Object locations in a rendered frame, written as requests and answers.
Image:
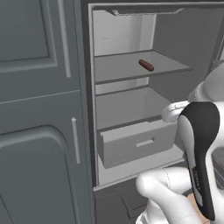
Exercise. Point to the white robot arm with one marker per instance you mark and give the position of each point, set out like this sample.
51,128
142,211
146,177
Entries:
201,137

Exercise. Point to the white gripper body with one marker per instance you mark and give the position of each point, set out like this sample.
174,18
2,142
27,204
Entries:
170,113

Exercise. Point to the grey fridge shelf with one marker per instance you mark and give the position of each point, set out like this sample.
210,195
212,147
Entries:
125,65
128,106

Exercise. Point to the brown sausage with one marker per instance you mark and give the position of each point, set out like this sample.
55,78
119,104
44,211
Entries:
146,65

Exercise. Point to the grey cupboard door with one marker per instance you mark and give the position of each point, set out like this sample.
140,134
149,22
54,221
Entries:
29,43
35,163

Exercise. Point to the grey fridge bottom drawer front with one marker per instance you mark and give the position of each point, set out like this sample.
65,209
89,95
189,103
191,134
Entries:
110,204

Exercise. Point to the grey fridge drawer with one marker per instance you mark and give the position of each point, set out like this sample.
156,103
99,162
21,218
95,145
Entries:
110,204
131,145

